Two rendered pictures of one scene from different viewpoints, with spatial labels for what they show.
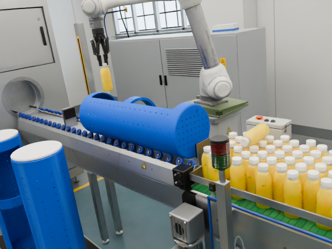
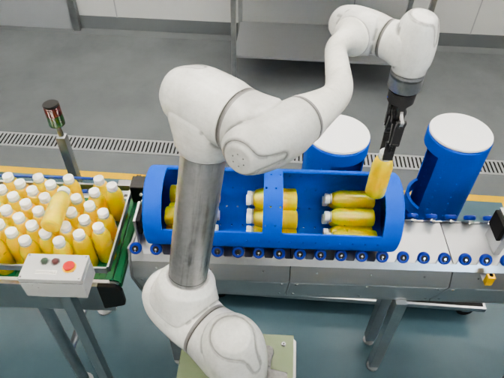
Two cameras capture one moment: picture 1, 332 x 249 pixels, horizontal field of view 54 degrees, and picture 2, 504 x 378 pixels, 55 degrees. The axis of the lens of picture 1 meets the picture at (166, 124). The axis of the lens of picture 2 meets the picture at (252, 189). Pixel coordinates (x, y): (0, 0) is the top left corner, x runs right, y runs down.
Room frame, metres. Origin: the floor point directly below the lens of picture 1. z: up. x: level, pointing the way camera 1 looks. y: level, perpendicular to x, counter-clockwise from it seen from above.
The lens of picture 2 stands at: (2.65, -0.73, 2.38)
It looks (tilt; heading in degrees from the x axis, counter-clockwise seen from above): 45 degrees down; 134
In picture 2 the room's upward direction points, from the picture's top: 1 degrees clockwise
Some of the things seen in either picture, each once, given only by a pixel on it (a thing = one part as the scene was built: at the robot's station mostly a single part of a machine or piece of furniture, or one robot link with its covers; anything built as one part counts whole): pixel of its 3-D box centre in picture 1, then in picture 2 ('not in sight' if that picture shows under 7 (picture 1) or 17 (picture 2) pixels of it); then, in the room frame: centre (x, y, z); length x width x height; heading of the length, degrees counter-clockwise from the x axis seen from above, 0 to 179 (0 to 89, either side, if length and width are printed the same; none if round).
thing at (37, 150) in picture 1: (36, 150); (338, 133); (1.75, 0.75, 1.03); 0.28 x 0.28 x 0.01
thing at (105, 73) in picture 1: (106, 78); (379, 175); (2.17, 0.35, 1.32); 0.07 x 0.07 x 0.16
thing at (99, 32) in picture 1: (98, 35); (399, 103); (2.16, 0.35, 1.60); 0.08 x 0.07 x 0.09; 133
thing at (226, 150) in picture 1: (220, 146); (52, 109); (1.00, -0.17, 1.23); 0.06 x 0.06 x 0.04
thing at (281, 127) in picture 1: (268, 129); (58, 275); (1.58, -0.52, 1.05); 0.20 x 0.10 x 0.10; 43
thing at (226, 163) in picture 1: (221, 158); (55, 118); (1.00, -0.17, 1.18); 0.06 x 0.06 x 0.05
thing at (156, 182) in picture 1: (95, 148); (407, 262); (2.29, 0.55, 0.79); 2.17 x 0.29 x 0.34; 43
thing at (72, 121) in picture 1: (69, 117); (497, 231); (2.50, 0.74, 1.00); 0.10 x 0.04 x 0.15; 133
